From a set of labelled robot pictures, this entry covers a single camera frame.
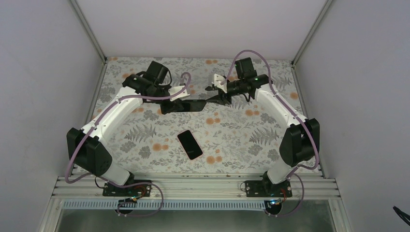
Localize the black phone case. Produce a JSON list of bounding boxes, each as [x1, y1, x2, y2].
[[160, 99, 206, 113]]

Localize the phone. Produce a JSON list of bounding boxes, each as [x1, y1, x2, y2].
[[177, 130, 204, 160]]

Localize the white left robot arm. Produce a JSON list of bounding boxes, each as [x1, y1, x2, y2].
[[65, 61, 191, 196]]

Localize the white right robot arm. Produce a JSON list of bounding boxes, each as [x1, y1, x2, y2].
[[206, 58, 320, 197]]

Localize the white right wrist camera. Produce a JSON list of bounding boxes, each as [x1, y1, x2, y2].
[[212, 73, 226, 87]]

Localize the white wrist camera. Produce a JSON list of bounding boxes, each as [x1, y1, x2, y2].
[[168, 86, 190, 102], [212, 73, 226, 87]]

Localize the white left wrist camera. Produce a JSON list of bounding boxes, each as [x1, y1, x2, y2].
[[168, 86, 190, 102]]

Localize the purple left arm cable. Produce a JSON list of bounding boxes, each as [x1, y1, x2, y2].
[[64, 72, 192, 218]]

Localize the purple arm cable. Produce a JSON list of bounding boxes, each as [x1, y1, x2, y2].
[[224, 50, 320, 218], [64, 72, 192, 218]]

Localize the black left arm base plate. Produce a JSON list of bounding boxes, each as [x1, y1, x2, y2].
[[102, 180, 152, 198]]

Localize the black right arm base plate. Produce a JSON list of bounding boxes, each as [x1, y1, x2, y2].
[[244, 180, 293, 198]]

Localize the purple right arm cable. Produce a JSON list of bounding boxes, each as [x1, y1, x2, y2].
[[224, 50, 320, 218]]

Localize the aluminium frame rail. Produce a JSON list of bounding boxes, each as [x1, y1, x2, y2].
[[52, 174, 341, 200]]

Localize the perforated cable duct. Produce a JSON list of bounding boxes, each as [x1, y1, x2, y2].
[[62, 199, 268, 211]]

